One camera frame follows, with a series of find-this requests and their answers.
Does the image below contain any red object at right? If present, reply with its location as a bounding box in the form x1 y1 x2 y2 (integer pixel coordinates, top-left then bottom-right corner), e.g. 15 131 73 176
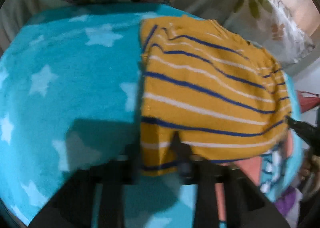
297 90 320 113

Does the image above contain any person's right hand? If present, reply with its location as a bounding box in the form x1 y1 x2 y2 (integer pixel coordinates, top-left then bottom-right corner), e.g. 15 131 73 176
298 155 319 190

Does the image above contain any yellow striped sweater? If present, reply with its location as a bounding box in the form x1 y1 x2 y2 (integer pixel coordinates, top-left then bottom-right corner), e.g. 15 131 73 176
140 15 291 176

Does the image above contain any blue cartoon star blanket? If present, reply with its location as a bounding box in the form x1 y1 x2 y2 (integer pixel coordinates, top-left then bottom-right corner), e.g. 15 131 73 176
0 2 304 228

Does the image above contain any white leaf print pillow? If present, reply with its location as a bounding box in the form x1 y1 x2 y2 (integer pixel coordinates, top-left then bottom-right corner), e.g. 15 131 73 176
223 0 315 67

